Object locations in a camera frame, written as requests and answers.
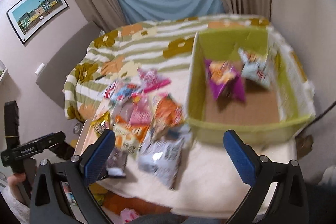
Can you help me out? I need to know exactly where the cream floral table cloth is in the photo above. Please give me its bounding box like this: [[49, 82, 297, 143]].
[[73, 69, 297, 219]]

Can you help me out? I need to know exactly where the person's left hand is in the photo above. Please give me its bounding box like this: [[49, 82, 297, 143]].
[[7, 173, 26, 204]]

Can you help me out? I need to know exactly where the black cable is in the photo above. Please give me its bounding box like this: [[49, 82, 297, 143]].
[[301, 100, 336, 132]]

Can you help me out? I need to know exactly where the orange sticks snack bag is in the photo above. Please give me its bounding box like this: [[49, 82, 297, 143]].
[[113, 115, 150, 157]]

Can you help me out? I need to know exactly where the blue snack bag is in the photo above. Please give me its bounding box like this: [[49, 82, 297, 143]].
[[103, 80, 141, 105]]

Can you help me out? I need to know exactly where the silver potato chip bag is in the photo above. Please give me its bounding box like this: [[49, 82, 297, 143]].
[[238, 48, 272, 90]]

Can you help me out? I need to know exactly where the grey bed headboard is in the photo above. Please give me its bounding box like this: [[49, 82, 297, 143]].
[[36, 21, 102, 108]]

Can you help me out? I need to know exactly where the green cardboard snack box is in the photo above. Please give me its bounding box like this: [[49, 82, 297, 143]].
[[186, 27, 315, 145]]

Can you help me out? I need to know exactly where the grey white snack bag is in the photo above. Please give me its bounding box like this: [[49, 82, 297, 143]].
[[137, 131, 185, 189]]

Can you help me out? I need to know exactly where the pink strawberry snack bag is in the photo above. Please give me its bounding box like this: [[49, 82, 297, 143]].
[[137, 68, 171, 93]]

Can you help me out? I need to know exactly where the framed houses picture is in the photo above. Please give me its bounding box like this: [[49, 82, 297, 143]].
[[6, 0, 68, 44]]

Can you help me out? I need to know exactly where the purple snack bag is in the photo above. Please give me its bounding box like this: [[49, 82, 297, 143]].
[[204, 59, 245, 102]]

